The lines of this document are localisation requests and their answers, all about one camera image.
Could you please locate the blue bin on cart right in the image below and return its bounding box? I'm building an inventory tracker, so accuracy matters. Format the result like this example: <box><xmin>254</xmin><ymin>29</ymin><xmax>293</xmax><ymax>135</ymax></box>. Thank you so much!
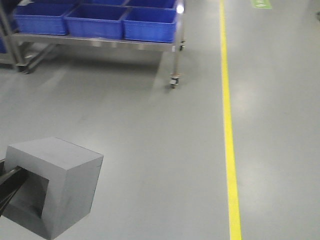
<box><xmin>123</xmin><ymin>7</ymin><xmax>178</xmax><ymax>43</ymax></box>

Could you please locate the blue bin on cart left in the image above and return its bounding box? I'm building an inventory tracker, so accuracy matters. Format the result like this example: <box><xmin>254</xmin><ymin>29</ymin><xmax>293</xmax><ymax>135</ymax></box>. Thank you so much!
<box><xmin>13</xmin><ymin>2</ymin><xmax>75</xmax><ymax>36</ymax></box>

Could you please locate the blue bin on cart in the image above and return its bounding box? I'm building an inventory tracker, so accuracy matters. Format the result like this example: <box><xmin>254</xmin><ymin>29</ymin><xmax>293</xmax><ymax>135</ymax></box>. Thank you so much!
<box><xmin>64</xmin><ymin>4</ymin><xmax>129</xmax><ymax>40</ymax></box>
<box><xmin>13</xmin><ymin>2</ymin><xmax>75</xmax><ymax>36</ymax></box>
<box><xmin>123</xmin><ymin>7</ymin><xmax>178</xmax><ymax>43</ymax></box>

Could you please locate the blue bin on cart middle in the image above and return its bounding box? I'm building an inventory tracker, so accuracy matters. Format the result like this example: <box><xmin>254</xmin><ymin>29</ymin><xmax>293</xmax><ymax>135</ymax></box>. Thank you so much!
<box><xmin>64</xmin><ymin>4</ymin><xmax>129</xmax><ymax>40</ymax></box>

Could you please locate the gray hollow cube base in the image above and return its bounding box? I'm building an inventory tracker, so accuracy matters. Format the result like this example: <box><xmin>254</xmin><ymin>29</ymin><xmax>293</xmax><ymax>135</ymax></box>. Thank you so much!
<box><xmin>3</xmin><ymin>137</ymin><xmax>104</xmax><ymax>240</ymax></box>

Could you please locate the steel cart with wheels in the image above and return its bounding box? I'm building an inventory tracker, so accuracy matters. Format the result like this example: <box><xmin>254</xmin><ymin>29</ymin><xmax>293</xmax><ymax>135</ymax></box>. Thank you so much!
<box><xmin>0</xmin><ymin>0</ymin><xmax>185</xmax><ymax>88</ymax></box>

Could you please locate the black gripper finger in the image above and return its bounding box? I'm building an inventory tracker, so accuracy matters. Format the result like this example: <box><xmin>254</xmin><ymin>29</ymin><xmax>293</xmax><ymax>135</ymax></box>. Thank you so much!
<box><xmin>0</xmin><ymin>166</ymin><xmax>28</xmax><ymax>216</ymax></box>

